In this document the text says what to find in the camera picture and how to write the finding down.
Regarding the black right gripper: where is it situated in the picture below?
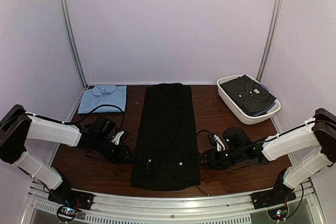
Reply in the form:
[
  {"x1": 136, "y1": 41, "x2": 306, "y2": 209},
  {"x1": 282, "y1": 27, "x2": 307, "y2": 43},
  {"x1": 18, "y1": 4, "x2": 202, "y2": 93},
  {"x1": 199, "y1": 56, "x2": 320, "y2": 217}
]
[{"x1": 195, "y1": 148, "x2": 245, "y2": 171}]

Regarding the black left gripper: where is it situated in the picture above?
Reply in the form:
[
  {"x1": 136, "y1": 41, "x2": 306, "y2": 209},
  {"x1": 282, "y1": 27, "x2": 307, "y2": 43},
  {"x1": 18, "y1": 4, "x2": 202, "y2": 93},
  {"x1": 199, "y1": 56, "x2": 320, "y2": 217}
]
[{"x1": 94, "y1": 136, "x2": 135, "y2": 164}]

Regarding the black long sleeve shirt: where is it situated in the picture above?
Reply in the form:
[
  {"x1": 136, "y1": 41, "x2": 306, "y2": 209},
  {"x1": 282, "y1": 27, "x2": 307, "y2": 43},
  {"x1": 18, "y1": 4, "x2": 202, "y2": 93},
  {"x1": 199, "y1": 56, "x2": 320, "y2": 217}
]
[{"x1": 131, "y1": 83, "x2": 201, "y2": 191}]

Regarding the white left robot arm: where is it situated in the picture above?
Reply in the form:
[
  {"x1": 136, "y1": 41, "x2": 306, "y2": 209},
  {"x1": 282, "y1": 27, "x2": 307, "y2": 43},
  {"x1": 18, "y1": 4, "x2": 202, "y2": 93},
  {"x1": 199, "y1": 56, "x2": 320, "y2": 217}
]
[{"x1": 1, "y1": 104, "x2": 133, "y2": 205}]

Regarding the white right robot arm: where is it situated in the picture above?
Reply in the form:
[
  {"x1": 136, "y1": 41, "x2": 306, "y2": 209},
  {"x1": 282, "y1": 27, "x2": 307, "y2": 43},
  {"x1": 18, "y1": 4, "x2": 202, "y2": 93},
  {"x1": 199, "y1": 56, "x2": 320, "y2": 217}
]
[{"x1": 199, "y1": 108, "x2": 335, "y2": 204}]

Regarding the white plastic basin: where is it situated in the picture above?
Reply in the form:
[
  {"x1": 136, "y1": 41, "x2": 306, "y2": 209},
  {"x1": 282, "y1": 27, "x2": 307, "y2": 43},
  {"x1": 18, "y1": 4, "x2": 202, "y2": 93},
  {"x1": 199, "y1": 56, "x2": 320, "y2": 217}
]
[{"x1": 216, "y1": 74, "x2": 281, "y2": 125}]

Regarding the light blue folded shirt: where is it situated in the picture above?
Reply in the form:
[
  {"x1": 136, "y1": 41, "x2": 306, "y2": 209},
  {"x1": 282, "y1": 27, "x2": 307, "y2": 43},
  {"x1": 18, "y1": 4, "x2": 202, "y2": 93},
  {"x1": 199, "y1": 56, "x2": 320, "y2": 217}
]
[{"x1": 78, "y1": 84, "x2": 127, "y2": 114}]

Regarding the grey striped shirt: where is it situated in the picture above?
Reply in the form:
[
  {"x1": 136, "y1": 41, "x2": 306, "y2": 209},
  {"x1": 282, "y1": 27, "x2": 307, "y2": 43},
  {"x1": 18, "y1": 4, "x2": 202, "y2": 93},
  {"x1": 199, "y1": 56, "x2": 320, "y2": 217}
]
[{"x1": 219, "y1": 75, "x2": 276, "y2": 116}]

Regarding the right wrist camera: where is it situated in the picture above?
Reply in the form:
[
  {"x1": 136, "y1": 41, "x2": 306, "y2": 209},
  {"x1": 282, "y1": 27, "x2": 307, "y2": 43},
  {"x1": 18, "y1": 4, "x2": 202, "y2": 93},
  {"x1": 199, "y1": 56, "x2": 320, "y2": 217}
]
[{"x1": 207, "y1": 126, "x2": 252, "y2": 152}]

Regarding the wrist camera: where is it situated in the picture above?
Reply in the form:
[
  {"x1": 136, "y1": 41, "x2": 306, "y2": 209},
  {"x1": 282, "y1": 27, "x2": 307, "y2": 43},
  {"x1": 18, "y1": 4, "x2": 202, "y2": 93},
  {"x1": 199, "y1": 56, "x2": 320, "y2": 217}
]
[
  {"x1": 92, "y1": 115, "x2": 129, "y2": 145},
  {"x1": 207, "y1": 126, "x2": 252, "y2": 152}
]

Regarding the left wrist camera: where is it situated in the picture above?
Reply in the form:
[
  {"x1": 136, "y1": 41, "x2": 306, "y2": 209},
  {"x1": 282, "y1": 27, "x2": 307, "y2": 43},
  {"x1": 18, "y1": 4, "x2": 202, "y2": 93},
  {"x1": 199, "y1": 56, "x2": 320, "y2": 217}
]
[{"x1": 92, "y1": 115, "x2": 129, "y2": 145}]

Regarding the front aluminium rail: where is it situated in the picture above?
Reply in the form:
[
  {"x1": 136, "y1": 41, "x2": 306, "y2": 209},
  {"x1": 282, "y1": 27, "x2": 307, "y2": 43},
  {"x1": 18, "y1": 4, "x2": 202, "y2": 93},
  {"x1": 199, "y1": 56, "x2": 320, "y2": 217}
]
[{"x1": 19, "y1": 180, "x2": 325, "y2": 223}]

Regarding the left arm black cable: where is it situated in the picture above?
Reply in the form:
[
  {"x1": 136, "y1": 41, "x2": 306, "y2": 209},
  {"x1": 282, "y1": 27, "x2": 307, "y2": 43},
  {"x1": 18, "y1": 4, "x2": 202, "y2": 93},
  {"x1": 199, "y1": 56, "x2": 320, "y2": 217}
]
[{"x1": 26, "y1": 103, "x2": 125, "y2": 135}]

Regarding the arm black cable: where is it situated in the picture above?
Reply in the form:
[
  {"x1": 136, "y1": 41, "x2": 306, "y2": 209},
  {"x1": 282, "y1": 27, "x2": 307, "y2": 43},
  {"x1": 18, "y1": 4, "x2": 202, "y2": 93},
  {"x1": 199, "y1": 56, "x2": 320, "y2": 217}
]
[
  {"x1": 195, "y1": 119, "x2": 336, "y2": 156},
  {"x1": 26, "y1": 103, "x2": 125, "y2": 135}
]

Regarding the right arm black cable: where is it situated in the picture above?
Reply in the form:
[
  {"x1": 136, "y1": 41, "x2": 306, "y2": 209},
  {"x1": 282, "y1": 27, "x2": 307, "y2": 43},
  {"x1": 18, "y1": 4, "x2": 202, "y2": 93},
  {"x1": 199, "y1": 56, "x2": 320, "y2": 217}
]
[{"x1": 195, "y1": 119, "x2": 336, "y2": 156}]

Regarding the right aluminium frame post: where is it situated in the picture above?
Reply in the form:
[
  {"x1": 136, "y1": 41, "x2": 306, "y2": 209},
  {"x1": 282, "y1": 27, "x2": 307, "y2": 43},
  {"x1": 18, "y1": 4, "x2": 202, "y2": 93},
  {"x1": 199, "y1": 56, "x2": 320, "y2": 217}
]
[{"x1": 257, "y1": 0, "x2": 283, "y2": 82}]

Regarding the aluminium frame post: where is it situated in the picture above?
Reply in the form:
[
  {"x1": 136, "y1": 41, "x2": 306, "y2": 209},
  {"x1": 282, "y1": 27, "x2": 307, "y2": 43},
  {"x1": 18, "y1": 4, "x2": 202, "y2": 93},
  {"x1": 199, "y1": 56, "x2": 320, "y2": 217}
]
[
  {"x1": 59, "y1": 0, "x2": 88, "y2": 89},
  {"x1": 257, "y1": 0, "x2": 283, "y2": 82}
]

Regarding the left aluminium frame post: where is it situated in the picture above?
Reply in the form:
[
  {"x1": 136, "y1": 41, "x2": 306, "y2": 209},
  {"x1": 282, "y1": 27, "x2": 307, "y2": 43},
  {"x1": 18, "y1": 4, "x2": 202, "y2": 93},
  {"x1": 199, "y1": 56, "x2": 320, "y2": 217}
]
[{"x1": 59, "y1": 0, "x2": 88, "y2": 89}]

